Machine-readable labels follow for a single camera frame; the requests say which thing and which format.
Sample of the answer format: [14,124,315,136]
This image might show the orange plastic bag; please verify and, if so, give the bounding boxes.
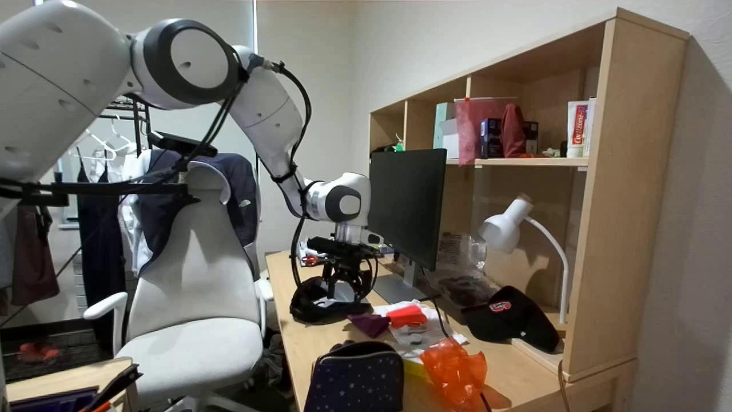
[420,340,486,412]

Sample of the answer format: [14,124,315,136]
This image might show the white red box on shelf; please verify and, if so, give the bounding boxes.
[568,99,595,158]

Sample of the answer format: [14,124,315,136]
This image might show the red box on papers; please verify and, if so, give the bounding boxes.
[387,302,427,330]

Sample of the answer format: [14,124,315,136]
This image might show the small wooden side table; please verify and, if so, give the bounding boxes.
[1,360,139,412]

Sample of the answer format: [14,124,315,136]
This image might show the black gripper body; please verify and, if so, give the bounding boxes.
[306,238,380,286]

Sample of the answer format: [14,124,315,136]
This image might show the navy dotted pouch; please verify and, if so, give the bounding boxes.
[304,342,405,412]

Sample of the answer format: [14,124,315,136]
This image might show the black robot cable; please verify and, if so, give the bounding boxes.
[261,59,315,288]

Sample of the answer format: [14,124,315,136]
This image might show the black cap with red logo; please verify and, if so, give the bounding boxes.
[462,286,561,352]

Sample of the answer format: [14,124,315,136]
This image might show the white desk lamp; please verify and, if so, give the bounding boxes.
[478,195,571,326]

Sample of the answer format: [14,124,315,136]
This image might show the purple plastic object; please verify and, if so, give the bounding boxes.
[350,313,388,336]

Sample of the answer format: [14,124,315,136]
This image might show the white office chair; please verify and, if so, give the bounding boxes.
[83,163,264,412]

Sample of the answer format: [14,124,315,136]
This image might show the hanging dark clothes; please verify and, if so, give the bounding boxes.
[12,134,259,308]

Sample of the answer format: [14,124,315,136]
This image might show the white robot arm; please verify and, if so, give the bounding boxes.
[0,0,371,229]

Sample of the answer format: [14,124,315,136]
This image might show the black computer monitor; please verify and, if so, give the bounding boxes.
[369,148,446,270]

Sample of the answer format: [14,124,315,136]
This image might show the wooden shelf unit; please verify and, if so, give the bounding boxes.
[371,8,689,412]

